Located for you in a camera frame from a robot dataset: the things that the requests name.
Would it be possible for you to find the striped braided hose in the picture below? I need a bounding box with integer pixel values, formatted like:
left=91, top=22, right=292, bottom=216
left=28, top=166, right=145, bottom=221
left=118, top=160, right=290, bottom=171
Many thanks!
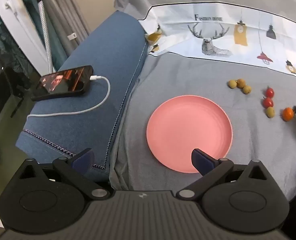
left=39, top=1, right=54, bottom=72

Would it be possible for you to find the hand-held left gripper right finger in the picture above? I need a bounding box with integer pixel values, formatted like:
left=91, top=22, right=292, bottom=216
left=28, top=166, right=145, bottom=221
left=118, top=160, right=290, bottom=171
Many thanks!
left=176, top=149, right=274, bottom=200

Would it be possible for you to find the white charging cable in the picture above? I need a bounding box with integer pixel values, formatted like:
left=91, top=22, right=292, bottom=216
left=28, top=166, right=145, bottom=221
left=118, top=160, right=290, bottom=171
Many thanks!
left=26, top=75, right=111, bottom=122

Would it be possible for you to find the grey curtain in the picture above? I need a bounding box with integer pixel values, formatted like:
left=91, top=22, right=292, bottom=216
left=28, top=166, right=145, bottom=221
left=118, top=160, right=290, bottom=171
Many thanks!
left=41, top=0, right=121, bottom=63

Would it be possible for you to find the white door frame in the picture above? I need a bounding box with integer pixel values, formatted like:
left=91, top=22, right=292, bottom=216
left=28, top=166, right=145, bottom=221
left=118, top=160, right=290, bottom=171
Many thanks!
left=0, top=0, right=56, bottom=73

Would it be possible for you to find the blue cushion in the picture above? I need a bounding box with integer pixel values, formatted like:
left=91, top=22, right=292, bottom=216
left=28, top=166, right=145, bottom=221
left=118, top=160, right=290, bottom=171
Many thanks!
left=15, top=10, right=148, bottom=183

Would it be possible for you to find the black smartphone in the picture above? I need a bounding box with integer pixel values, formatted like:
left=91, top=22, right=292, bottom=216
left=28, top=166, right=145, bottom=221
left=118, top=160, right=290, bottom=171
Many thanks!
left=31, top=65, right=94, bottom=102

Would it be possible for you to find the pink plate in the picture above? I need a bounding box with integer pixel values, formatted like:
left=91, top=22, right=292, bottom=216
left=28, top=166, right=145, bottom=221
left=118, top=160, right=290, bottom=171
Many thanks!
left=146, top=95, right=233, bottom=174

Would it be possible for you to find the small orange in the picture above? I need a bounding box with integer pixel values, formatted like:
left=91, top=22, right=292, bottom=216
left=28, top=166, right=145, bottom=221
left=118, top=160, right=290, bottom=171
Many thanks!
left=282, top=107, right=295, bottom=122

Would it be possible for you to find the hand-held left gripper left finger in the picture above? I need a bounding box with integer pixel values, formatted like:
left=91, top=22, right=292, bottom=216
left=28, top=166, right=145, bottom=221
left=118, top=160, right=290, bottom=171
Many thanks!
left=15, top=148, right=112, bottom=201

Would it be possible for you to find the teal patterned curtain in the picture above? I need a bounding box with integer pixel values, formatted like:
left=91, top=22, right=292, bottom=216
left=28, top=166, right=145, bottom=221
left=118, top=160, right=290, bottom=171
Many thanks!
left=0, top=4, right=40, bottom=98

